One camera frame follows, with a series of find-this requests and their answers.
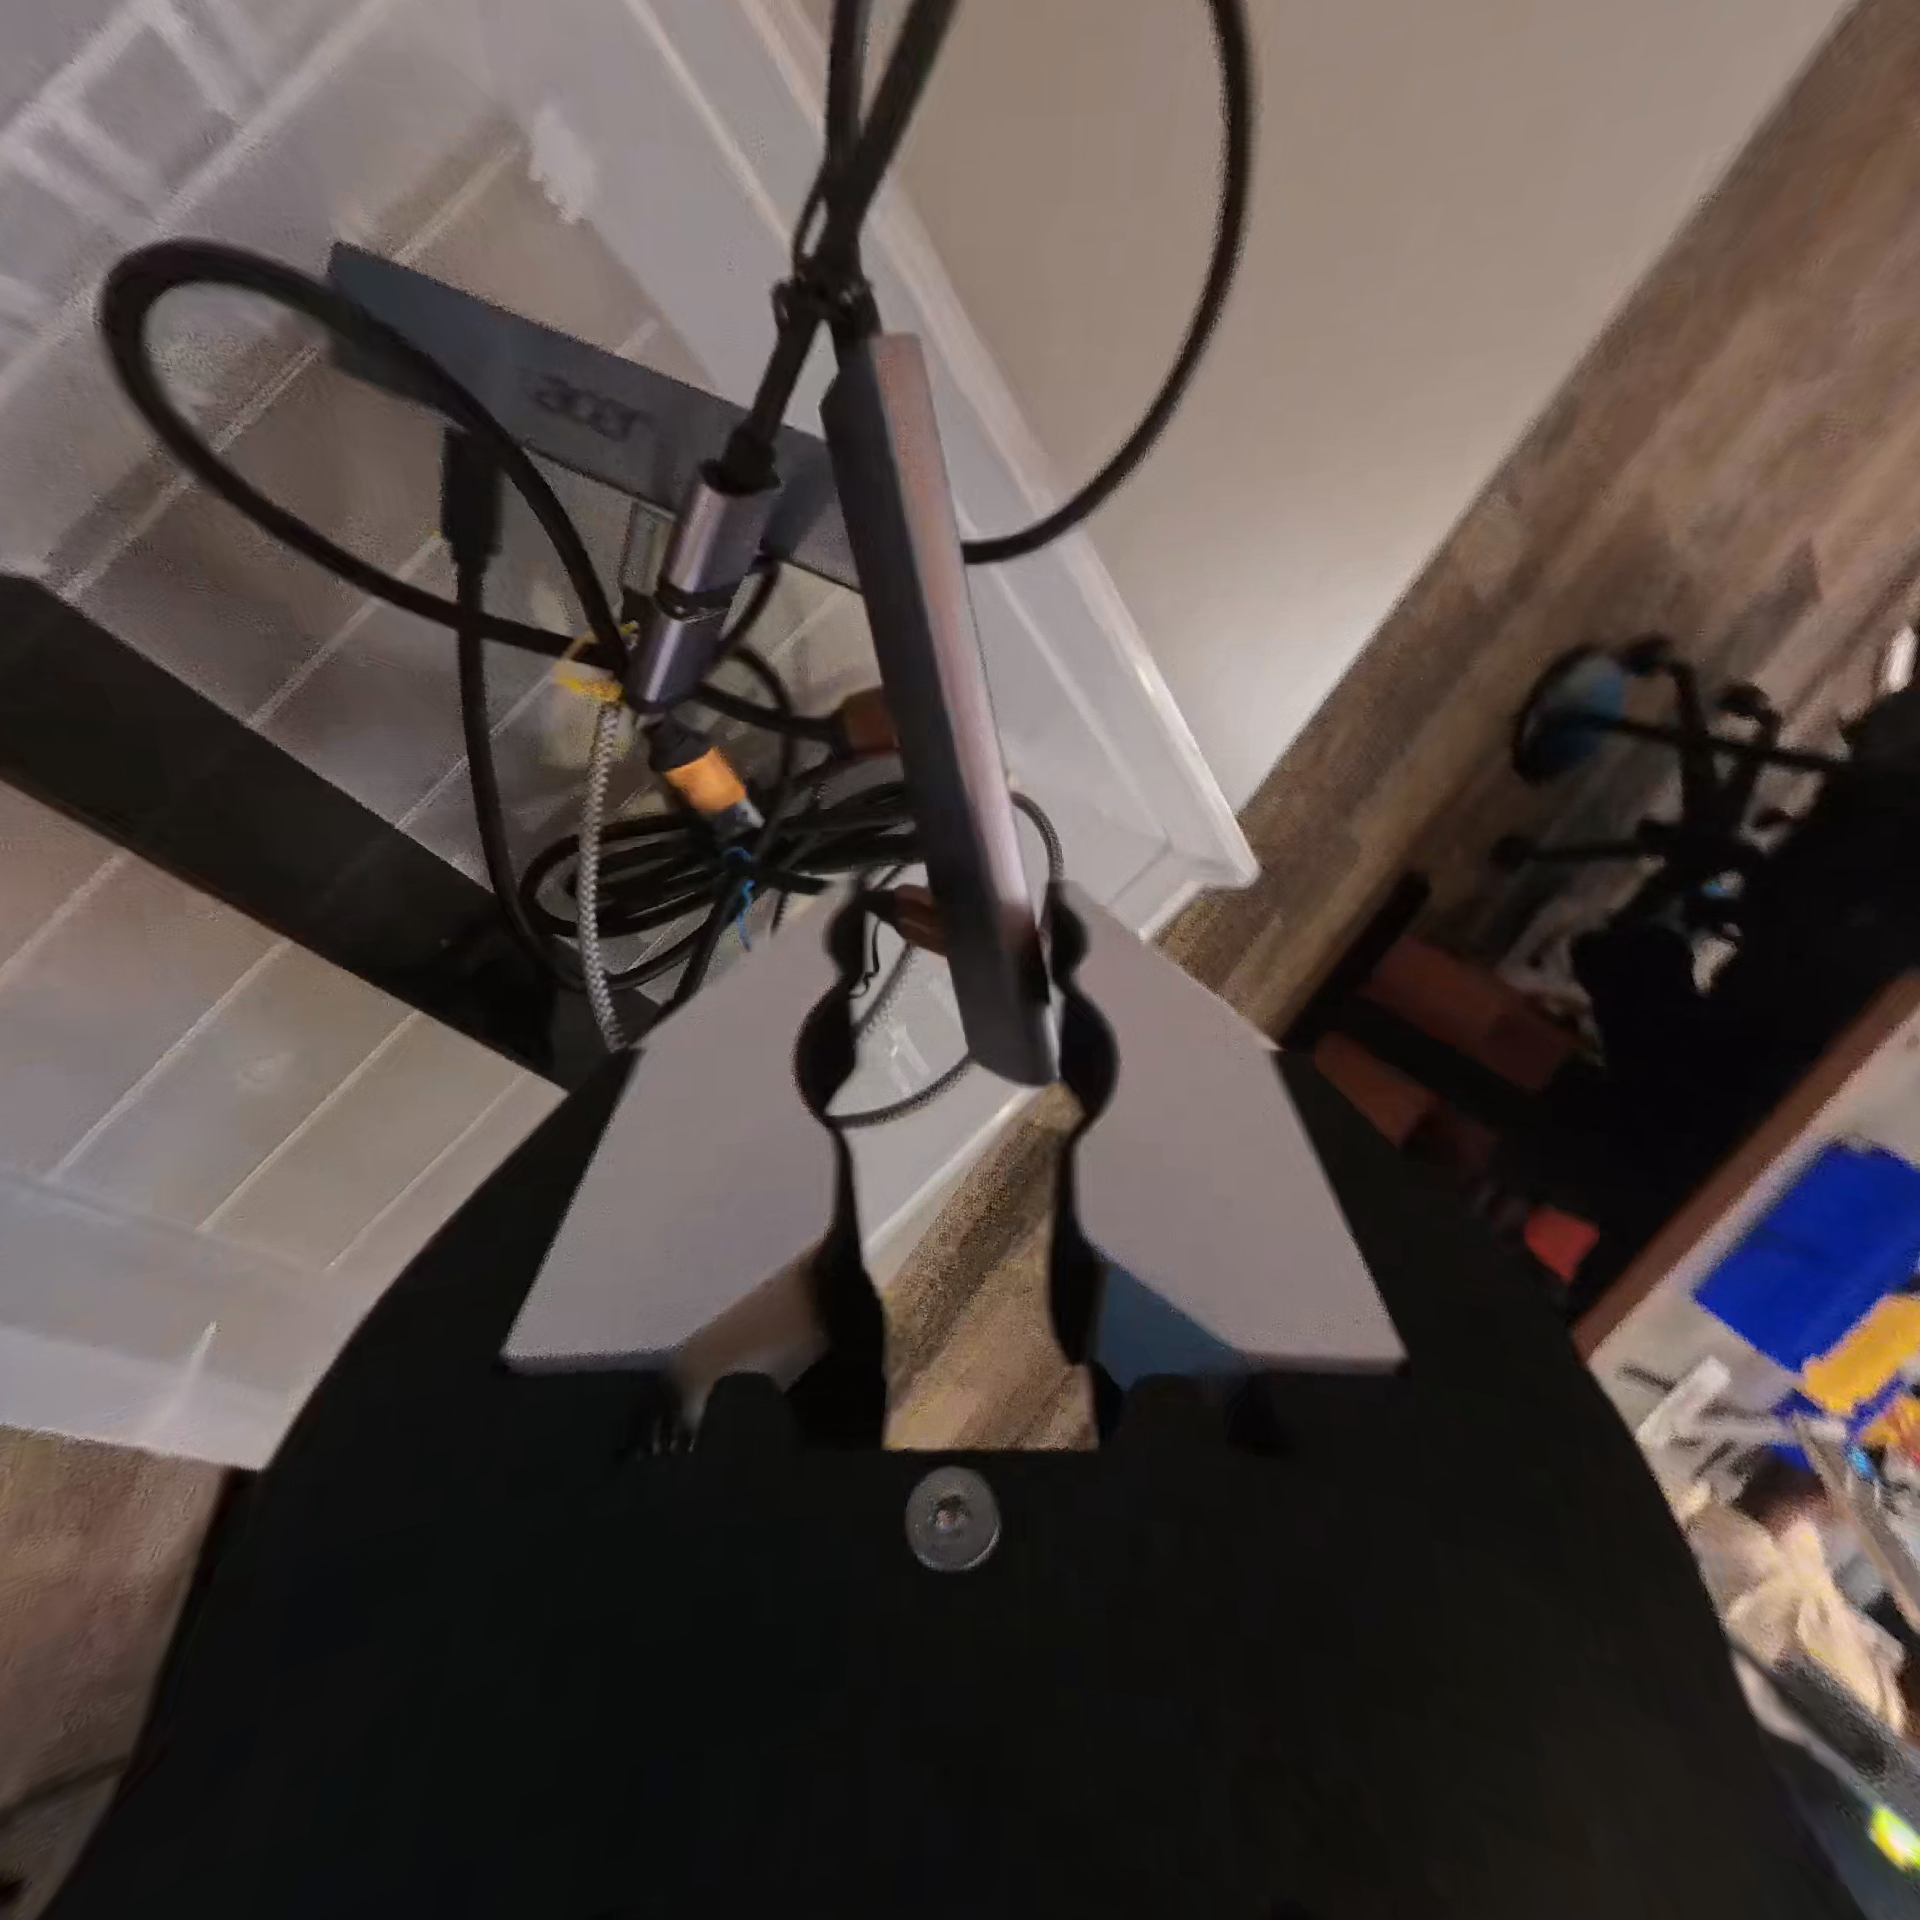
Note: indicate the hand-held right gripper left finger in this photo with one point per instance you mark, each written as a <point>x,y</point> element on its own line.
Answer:
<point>691,1201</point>

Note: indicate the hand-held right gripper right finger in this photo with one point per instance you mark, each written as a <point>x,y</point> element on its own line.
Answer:
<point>1228,1201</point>

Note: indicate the clear plastic bin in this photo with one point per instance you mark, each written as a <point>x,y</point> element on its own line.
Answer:
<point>228,1049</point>

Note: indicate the grey usb-c adapter with tether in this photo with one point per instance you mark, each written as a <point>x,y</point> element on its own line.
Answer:
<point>668,660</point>

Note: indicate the grey usb hub with logo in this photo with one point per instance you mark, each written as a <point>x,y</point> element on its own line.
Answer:
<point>493,377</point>

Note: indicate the blue plastic bin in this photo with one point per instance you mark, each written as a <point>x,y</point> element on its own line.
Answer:
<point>1799,1246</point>

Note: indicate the yellow plastic bin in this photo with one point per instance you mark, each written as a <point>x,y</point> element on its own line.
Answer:
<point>1869,1358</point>

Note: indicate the black office chair base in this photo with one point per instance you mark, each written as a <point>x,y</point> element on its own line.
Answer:
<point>1709,748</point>

